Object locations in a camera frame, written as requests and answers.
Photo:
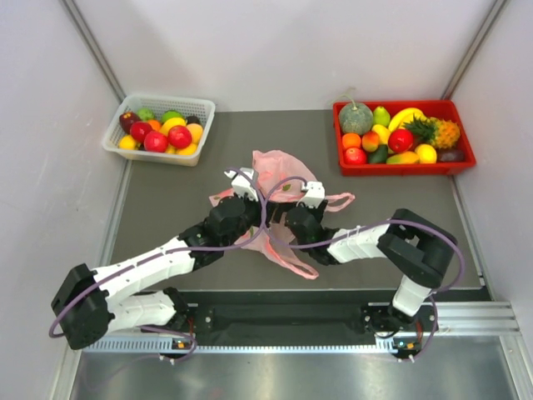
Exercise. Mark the red apple left basket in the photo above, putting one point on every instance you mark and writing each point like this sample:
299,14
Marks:
139,130

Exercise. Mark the red pomegranate in crate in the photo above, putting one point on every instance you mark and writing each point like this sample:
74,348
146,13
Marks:
355,156

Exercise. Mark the dark red fruit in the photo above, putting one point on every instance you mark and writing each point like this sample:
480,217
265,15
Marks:
127,119

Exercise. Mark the green melon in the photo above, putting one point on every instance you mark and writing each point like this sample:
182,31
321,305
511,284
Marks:
355,118

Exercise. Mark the avocado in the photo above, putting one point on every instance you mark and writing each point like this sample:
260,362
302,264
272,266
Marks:
379,156

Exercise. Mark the mango in crate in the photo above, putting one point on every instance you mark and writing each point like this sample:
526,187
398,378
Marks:
404,158

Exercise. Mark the yellow lemon in crate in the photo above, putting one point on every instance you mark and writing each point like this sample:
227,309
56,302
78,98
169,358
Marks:
426,154

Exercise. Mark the red plastic crate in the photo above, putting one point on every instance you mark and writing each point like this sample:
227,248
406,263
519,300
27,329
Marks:
436,108

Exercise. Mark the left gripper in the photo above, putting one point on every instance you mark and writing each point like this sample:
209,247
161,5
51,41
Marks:
256,205

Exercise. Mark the white plastic basket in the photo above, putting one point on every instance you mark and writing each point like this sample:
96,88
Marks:
198,115

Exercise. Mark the pineapple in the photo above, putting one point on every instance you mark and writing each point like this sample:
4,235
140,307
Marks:
439,133

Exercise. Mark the red apple in basket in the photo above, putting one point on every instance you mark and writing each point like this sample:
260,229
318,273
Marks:
179,137

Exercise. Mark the orange in crate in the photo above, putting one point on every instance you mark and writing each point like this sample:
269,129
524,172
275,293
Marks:
351,140

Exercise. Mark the red apple basket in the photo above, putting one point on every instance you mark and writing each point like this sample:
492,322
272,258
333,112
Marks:
155,142
139,130

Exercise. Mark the green lime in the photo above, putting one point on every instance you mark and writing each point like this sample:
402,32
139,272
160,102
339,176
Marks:
169,114

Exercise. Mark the red apple in crate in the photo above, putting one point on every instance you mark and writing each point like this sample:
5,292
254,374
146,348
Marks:
401,140

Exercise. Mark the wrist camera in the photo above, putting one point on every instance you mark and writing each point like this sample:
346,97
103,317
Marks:
313,194
244,181

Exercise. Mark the red apple front basket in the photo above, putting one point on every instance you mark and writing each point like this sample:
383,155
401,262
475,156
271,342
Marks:
155,142

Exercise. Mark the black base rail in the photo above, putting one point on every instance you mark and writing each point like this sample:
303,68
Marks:
213,312

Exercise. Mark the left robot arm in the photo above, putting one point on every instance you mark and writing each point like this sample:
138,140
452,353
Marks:
84,303

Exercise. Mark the dark passion fruit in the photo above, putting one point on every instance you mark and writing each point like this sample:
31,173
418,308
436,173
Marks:
451,155

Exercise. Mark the banana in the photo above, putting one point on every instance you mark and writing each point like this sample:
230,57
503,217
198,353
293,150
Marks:
406,113

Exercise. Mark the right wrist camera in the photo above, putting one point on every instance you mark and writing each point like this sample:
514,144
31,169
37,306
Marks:
313,194

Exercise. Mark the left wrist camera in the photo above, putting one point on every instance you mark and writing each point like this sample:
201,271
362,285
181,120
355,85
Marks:
244,181

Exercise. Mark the pink plastic bag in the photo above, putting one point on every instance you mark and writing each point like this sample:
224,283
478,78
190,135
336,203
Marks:
272,167

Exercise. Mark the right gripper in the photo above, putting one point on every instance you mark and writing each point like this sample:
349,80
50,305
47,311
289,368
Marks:
318,211

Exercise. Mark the red yellow peach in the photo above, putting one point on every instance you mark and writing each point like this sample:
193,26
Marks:
370,141

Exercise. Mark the green pear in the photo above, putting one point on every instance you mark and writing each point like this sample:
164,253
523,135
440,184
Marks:
381,116

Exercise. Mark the yellow lemon in basket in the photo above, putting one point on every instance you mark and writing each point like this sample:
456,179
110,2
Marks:
127,142

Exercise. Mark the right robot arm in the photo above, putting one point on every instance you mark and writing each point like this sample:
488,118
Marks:
419,249

